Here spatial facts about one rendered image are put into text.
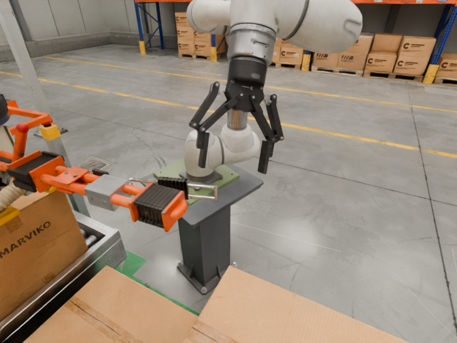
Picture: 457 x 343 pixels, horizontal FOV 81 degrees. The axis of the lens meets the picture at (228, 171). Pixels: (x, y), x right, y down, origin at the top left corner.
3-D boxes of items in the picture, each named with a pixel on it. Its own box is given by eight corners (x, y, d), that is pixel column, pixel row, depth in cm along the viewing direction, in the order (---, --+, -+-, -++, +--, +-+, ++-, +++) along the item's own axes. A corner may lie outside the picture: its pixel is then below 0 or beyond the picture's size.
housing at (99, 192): (88, 205, 59) (81, 188, 57) (109, 188, 65) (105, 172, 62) (113, 213, 57) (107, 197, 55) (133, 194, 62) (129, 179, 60)
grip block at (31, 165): (13, 187, 65) (2, 167, 62) (49, 167, 73) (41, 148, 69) (37, 195, 62) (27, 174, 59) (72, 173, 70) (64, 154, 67)
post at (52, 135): (89, 249, 202) (38, 126, 148) (96, 243, 207) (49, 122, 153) (95, 252, 200) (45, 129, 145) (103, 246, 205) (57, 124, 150)
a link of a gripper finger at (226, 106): (246, 96, 52) (241, 90, 51) (203, 134, 50) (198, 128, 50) (239, 97, 56) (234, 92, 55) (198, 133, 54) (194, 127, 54)
